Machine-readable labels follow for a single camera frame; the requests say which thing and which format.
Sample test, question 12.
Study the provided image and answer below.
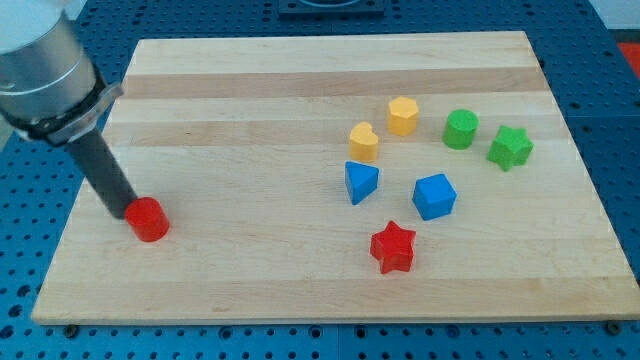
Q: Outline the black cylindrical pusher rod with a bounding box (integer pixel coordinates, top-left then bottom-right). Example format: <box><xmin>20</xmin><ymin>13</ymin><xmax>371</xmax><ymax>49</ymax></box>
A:
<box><xmin>66</xmin><ymin>128</ymin><xmax>137</xmax><ymax>219</ymax></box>

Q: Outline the red cylinder block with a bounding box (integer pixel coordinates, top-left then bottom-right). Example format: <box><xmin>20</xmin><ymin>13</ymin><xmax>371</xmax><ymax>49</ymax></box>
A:
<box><xmin>125</xmin><ymin>197</ymin><xmax>170</xmax><ymax>242</ymax></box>

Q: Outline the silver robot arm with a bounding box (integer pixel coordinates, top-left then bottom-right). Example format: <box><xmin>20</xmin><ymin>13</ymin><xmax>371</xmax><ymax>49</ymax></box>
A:
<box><xmin>1</xmin><ymin>0</ymin><xmax>137</xmax><ymax>219</ymax></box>

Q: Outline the red star block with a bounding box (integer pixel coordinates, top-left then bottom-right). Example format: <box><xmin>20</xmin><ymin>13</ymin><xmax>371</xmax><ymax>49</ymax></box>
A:
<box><xmin>370</xmin><ymin>221</ymin><xmax>416</xmax><ymax>274</ymax></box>

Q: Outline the green star block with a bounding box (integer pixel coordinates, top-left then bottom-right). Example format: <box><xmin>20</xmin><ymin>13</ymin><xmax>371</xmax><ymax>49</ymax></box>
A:
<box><xmin>487</xmin><ymin>125</ymin><xmax>534</xmax><ymax>172</ymax></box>

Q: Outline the blue triangle block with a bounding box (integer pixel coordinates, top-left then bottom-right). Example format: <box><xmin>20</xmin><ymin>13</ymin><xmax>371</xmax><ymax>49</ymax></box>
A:
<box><xmin>345</xmin><ymin>161</ymin><xmax>380</xmax><ymax>205</ymax></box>

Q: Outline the yellow heart block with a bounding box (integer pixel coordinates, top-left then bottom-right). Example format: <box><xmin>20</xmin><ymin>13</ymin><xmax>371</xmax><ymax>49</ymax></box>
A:
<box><xmin>349</xmin><ymin>122</ymin><xmax>379</xmax><ymax>163</ymax></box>

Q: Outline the wooden board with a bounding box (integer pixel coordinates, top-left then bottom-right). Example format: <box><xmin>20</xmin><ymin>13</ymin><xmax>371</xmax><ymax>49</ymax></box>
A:
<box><xmin>32</xmin><ymin>31</ymin><xmax>639</xmax><ymax>325</ymax></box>

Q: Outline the yellow hexagon block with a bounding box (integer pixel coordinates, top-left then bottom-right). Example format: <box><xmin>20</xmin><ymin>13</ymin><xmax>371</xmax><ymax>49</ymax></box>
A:
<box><xmin>387</xmin><ymin>97</ymin><xmax>419</xmax><ymax>136</ymax></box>

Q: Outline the blue cube block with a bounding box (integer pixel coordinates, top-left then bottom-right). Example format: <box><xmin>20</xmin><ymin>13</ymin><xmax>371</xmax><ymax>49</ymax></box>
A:
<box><xmin>412</xmin><ymin>173</ymin><xmax>457</xmax><ymax>221</ymax></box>

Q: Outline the green cylinder block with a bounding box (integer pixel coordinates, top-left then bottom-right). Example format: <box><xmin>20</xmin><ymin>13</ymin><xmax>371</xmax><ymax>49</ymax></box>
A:
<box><xmin>442</xmin><ymin>109</ymin><xmax>479</xmax><ymax>150</ymax></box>

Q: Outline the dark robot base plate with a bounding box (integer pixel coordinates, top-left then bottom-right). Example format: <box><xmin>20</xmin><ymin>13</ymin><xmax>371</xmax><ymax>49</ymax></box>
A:
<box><xmin>276</xmin><ymin>0</ymin><xmax>387</xmax><ymax>17</ymax></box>

